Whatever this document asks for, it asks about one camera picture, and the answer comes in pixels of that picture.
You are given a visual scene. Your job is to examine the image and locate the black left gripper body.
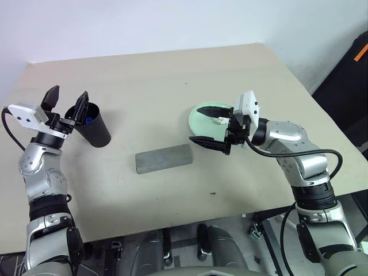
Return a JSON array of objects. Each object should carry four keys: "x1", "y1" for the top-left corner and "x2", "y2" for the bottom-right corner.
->
[{"x1": 43, "y1": 110, "x2": 80, "y2": 136}]

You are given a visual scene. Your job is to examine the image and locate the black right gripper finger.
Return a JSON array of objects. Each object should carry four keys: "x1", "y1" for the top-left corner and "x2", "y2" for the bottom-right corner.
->
[
  {"x1": 189, "y1": 136, "x2": 231, "y2": 156},
  {"x1": 197, "y1": 105, "x2": 232, "y2": 118}
]

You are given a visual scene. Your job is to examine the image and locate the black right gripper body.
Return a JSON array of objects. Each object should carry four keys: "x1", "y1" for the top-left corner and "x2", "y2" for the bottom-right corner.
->
[{"x1": 225, "y1": 108, "x2": 251, "y2": 146}]

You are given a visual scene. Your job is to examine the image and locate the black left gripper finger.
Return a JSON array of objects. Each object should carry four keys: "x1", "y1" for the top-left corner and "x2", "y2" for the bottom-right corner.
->
[
  {"x1": 73, "y1": 91, "x2": 89, "y2": 126},
  {"x1": 40, "y1": 85, "x2": 60, "y2": 112}
]

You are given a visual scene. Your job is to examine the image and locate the grey glasses case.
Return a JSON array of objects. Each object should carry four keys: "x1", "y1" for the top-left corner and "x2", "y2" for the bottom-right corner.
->
[{"x1": 135, "y1": 143, "x2": 193, "y2": 175}]

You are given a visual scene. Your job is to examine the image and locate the pale round plate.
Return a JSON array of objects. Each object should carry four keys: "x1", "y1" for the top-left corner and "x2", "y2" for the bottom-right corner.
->
[{"x1": 188, "y1": 101, "x2": 234, "y2": 141}]

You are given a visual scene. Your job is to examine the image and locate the black plastic cup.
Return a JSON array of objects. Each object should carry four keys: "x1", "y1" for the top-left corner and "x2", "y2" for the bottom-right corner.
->
[{"x1": 65, "y1": 102, "x2": 112, "y2": 149}]

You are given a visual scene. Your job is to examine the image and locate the dark grey rounded shape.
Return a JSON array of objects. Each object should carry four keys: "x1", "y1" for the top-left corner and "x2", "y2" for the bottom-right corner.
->
[
  {"x1": 206, "y1": 225, "x2": 251, "y2": 271},
  {"x1": 135, "y1": 229, "x2": 173, "y2": 271}
]

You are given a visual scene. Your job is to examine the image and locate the black equipment case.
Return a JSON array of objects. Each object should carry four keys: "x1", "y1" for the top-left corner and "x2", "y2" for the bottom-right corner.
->
[{"x1": 312, "y1": 31, "x2": 368, "y2": 196}]

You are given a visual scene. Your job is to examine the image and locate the orange tape strip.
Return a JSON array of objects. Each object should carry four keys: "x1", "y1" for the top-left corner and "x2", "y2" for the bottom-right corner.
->
[{"x1": 354, "y1": 43, "x2": 368, "y2": 63}]

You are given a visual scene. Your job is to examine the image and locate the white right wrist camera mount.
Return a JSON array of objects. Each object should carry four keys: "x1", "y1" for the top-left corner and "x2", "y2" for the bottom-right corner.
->
[{"x1": 232, "y1": 90, "x2": 264, "y2": 137}]

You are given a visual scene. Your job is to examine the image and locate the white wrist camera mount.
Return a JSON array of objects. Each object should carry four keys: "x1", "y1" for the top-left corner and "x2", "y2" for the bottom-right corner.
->
[
  {"x1": 7, "y1": 102, "x2": 70, "y2": 140},
  {"x1": 232, "y1": 90, "x2": 264, "y2": 137}
]

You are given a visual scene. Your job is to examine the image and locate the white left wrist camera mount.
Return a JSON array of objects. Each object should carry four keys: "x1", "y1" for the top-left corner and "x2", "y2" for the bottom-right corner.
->
[{"x1": 7, "y1": 102, "x2": 70, "y2": 140}]

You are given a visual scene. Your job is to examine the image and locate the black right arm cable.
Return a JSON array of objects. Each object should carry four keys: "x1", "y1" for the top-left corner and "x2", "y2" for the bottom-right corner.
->
[{"x1": 243, "y1": 137, "x2": 344, "y2": 276}]

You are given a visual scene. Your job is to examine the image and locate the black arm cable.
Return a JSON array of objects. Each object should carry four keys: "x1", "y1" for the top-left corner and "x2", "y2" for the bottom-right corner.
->
[
  {"x1": 1, "y1": 106, "x2": 26, "y2": 152},
  {"x1": 243, "y1": 137, "x2": 344, "y2": 276}
]

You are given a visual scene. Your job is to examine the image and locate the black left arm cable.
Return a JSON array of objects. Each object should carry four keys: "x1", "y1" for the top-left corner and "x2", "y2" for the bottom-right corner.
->
[{"x1": 1, "y1": 106, "x2": 26, "y2": 152}]

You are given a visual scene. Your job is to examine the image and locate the black metal table frame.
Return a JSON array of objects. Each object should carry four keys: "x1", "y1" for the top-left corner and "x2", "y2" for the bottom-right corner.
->
[{"x1": 243, "y1": 208, "x2": 291, "y2": 276}]

